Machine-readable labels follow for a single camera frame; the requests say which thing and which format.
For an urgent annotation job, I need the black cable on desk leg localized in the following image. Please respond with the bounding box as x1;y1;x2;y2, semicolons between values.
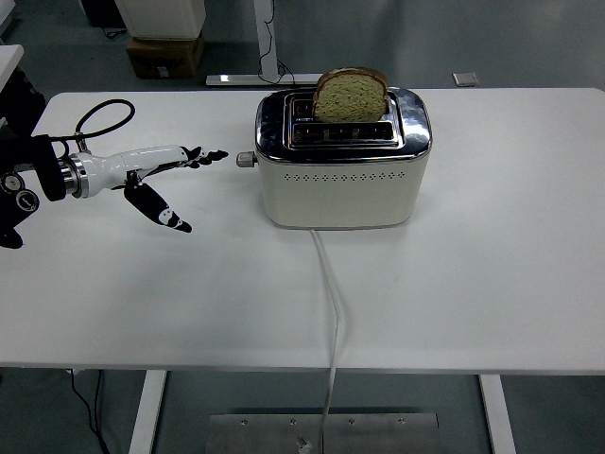
257;0;297;86

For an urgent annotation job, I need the white side table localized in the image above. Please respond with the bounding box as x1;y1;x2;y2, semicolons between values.
0;44;25;96

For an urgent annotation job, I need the white appliance housing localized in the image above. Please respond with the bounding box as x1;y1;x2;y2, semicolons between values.
115;0;208;40

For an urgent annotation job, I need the white table leg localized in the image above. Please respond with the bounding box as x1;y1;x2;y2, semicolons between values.
128;370;168;454
476;374;517;454

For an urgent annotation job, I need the black cable under table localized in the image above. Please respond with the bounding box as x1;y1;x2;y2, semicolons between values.
69;369;111;454

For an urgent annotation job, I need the cream toaster chrome top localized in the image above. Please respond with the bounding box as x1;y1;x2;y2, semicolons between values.
235;86;432;231

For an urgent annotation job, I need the brown cardboard box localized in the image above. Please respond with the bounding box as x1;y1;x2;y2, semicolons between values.
126;31;206;79

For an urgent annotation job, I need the white desk leg with foot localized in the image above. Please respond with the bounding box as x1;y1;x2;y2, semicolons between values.
205;0;327;88

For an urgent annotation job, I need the black case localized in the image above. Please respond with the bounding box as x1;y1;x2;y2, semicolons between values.
80;0;125;28

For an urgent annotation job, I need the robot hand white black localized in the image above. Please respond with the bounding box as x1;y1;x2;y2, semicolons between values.
83;145;230;235

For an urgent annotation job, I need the brown bread slice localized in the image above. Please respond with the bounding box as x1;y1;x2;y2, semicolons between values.
311;66;389;124

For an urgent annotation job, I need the white toaster power cord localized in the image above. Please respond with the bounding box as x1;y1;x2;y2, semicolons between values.
295;228;342;450

